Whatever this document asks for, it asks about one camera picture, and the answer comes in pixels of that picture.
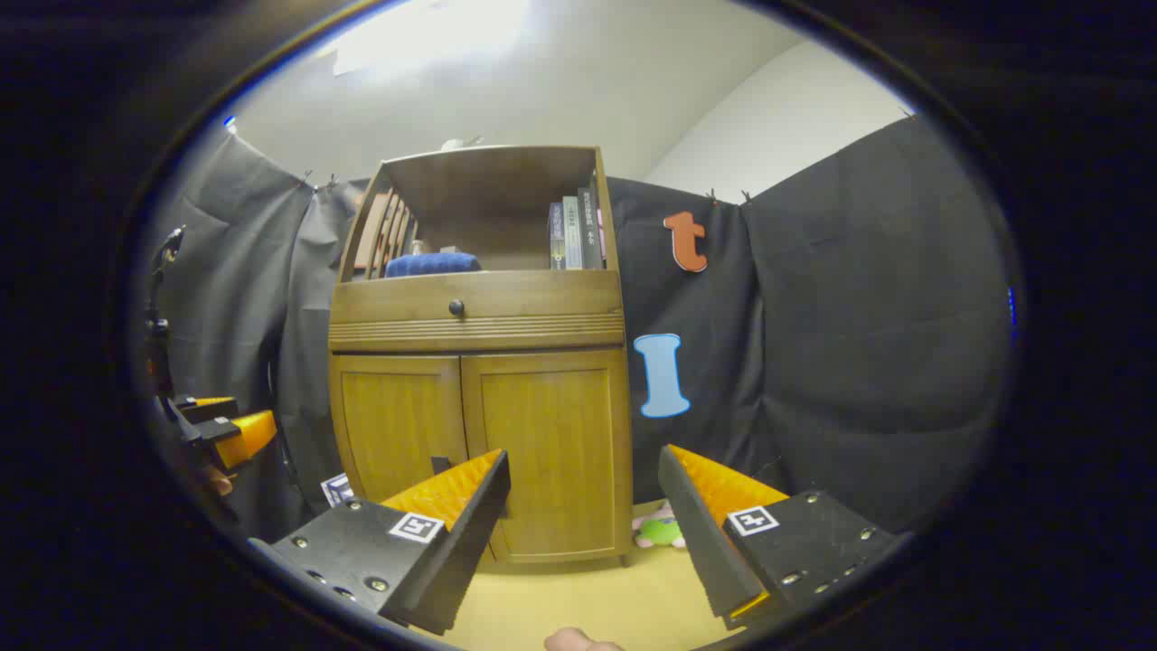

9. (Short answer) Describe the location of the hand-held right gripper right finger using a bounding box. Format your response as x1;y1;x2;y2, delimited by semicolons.
657;443;914;631

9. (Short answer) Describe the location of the green plush toy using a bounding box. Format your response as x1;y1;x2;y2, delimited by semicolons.
633;502;688;551

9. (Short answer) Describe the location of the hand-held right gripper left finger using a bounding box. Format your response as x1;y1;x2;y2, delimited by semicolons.
249;449;512;636

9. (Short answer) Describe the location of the black backdrop cloth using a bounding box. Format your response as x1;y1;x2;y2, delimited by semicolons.
140;113;1018;543

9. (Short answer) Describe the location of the grey book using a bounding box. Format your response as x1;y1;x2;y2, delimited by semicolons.
563;196;585;270

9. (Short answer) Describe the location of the wooden double-door shoe cabinet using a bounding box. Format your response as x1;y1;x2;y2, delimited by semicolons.
328;145;635;566

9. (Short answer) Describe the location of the wooden cabinet drawer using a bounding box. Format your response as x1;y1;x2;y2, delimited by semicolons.
330;269;625;328

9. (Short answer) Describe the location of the wooden cabinet door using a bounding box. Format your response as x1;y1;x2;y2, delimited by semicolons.
461;348;634;563
330;354;471;504

